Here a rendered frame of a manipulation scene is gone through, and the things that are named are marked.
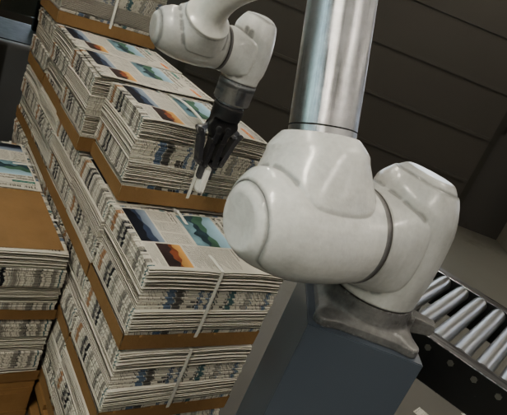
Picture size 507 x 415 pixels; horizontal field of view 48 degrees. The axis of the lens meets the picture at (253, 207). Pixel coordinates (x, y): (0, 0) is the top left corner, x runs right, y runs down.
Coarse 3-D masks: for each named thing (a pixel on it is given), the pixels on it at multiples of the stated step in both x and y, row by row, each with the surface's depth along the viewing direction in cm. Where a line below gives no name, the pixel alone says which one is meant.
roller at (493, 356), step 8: (504, 336) 165; (496, 344) 158; (504, 344) 159; (488, 352) 151; (496, 352) 152; (504, 352) 156; (480, 360) 146; (488, 360) 147; (496, 360) 149; (488, 368) 143; (496, 368) 150
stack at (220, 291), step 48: (48, 96) 197; (48, 144) 190; (48, 192) 187; (96, 192) 149; (96, 240) 146; (144, 240) 129; (192, 240) 139; (144, 288) 122; (192, 288) 128; (240, 288) 136; (48, 336) 169; (96, 336) 140; (48, 384) 166; (96, 384) 136; (144, 384) 137; (192, 384) 145
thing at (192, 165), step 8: (168, 96) 162; (176, 104) 158; (184, 112) 153; (192, 112) 156; (192, 120) 149; (192, 152) 145; (192, 160) 146; (192, 168) 148; (184, 176) 147; (192, 176) 149; (184, 184) 149; (184, 192) 150; (192, 192) 152
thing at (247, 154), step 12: (204, 108) 165; (240, 132) 154; (252, 132) 160; (240, 144) 151; (252, 144) 153; (264, 144) 155; (240, 156) 153; (252, 156) 155; (216, 168) 151; (228, 168) 153; (240, 168) 155; (216, 180) 153; (228, 180) 154; (204, 192) 153; (216, 192) 155; (228, 192) 156
